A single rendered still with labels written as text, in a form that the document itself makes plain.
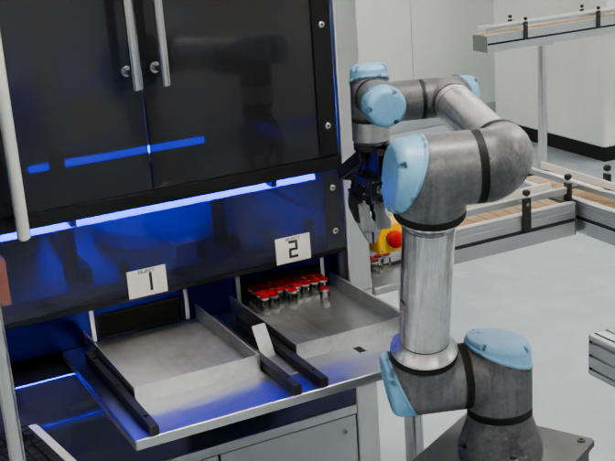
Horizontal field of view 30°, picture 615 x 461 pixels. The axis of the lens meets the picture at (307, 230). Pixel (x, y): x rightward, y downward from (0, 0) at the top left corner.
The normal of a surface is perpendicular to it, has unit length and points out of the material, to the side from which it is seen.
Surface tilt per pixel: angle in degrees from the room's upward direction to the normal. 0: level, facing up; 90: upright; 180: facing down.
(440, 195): 106
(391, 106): 90
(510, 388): 90
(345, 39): 90
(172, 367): 0
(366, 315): 0
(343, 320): 0
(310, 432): 90
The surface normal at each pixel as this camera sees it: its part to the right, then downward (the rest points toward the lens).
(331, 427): 0.45, 0.24
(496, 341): 0.06, -0.96
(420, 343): -0.24, 0.54
